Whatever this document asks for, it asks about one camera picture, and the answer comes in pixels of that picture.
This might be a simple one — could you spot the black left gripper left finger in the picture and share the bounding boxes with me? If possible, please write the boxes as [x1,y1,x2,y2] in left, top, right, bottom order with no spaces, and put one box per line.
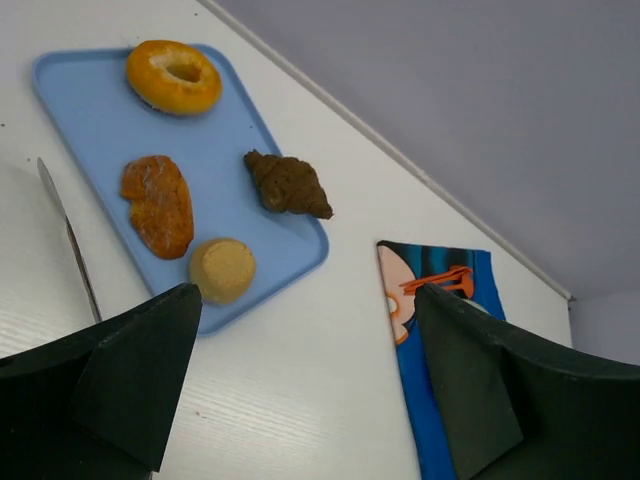
[1,283,202,479]

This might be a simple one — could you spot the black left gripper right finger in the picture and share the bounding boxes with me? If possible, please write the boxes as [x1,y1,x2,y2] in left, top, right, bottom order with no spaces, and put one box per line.
[415,285,639,479]

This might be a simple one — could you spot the round tan bun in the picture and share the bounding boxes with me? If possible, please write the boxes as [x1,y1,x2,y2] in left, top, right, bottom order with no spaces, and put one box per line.
[189,237,257,305]

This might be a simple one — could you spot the orange sugared bread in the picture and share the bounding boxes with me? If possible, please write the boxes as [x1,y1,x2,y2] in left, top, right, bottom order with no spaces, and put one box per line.
[120,155,194,260]

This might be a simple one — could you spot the silver metal tongs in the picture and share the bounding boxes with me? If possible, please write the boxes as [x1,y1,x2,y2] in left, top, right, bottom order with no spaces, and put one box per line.
[36,157,103,323]

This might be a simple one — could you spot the orange chopsticks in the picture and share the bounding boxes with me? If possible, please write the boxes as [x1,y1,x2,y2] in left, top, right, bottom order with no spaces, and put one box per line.
[400,266,475,298]

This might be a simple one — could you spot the blue cartoon placemat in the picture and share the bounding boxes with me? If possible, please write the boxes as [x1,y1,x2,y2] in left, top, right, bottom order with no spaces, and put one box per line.
[377,240,505,479]

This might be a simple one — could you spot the light blue plastic tray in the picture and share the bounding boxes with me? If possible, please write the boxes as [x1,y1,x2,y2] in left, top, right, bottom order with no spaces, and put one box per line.
[32,46,329,335]

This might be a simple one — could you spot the brown chocolate croissant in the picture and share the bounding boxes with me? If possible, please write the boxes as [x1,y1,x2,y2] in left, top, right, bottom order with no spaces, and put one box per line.
[244,150,333,220]

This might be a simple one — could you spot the orange glazed donut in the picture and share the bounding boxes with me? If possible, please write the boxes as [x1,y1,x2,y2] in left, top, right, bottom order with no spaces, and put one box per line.
[126,40,223,116]

